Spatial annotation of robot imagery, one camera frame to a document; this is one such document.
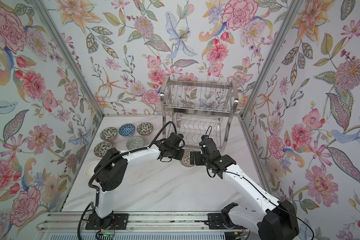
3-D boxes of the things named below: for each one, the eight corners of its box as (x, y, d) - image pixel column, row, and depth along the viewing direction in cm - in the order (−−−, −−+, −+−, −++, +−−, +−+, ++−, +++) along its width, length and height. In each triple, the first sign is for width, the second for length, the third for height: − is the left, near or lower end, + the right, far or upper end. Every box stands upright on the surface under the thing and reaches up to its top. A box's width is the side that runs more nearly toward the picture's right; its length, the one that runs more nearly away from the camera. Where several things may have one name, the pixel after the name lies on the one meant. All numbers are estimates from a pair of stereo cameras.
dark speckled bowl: (137, 136, 109) (135, 132, 106) (139, 125, 116) (138, 122, 113) (152, 136, 109) (151, 132, 106) (154, 125, 116) (153, 122, 113)
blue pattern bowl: (119, 137, 110) (117, 133, 106) (122, 127, 116) (120, 123, 112) (134, 137, 110) (133, 133, 106) (137, 127, 116) (135, 123, 112)
